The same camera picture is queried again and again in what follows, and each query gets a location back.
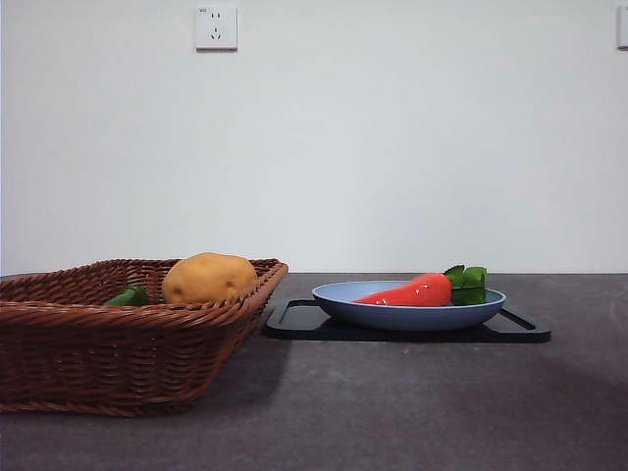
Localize orange carrot with green leaves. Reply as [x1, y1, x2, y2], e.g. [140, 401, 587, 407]
[350, 264, 490, 308]

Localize blue round plate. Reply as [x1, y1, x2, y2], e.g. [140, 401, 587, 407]
[311, 280, 507, 332]

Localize black rectangular tray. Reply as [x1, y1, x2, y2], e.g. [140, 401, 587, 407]
[265, 297, 552, 343]

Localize yellow-brown potato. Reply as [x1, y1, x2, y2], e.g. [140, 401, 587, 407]
[161, 251, 259, 306]

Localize green pepper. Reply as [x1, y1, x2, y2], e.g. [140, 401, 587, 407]
[102, 285, 150, 308]

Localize brown wicker basket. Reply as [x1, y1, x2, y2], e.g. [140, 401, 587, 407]
[0, 258, 289, 419]

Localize white wall socket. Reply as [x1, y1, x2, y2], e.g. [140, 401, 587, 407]
[195, 5, 239, 53]

